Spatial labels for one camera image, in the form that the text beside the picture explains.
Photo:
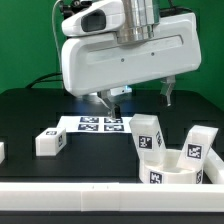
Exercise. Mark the white block at left edge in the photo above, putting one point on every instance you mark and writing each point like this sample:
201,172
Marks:
2,152

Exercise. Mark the white L-shaped obstacle wall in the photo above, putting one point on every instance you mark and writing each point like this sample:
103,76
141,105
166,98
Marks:
18,196

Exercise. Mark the white round stool seat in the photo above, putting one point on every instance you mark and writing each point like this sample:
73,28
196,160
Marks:
168,172

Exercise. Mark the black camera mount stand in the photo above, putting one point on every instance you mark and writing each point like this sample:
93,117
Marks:
75,6

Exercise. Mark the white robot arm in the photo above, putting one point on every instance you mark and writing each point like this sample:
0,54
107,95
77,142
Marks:
115,43

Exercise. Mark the white marker sheet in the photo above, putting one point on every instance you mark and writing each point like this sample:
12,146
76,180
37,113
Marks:
94,124

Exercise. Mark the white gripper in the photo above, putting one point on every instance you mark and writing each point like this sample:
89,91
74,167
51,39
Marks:
115,43

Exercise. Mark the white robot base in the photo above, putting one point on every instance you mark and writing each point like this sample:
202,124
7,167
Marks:
115,94

